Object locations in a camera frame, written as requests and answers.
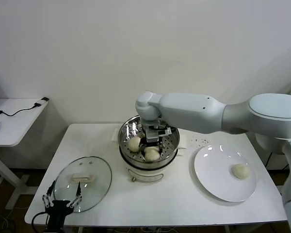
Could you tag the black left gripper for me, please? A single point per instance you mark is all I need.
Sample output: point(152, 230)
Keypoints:
point(57, 213)

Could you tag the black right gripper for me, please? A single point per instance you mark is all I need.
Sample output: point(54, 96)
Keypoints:
point(152, 144)

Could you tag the white steamed baozi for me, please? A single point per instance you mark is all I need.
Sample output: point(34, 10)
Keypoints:
point(151, 155)
point(134, 144)
point(143, 134)
point(240, 171)

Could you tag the glass pot lid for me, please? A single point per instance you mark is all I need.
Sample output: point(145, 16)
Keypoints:
point(97, 194)

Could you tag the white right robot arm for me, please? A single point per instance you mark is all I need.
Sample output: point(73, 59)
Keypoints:
point(196, 109)

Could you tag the stainless steel steamer basket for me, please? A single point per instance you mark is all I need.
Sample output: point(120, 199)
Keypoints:
point(172, 145)

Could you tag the white electric cooker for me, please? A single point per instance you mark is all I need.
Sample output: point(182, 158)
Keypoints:
point(148, 173)

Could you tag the white round plate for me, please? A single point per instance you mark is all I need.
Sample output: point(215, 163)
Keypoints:
point(213, 170)

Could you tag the small grey adapter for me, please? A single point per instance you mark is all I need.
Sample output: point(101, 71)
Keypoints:
point(44, 99)

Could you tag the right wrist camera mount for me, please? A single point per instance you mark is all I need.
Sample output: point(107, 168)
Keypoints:
point(152, 136)

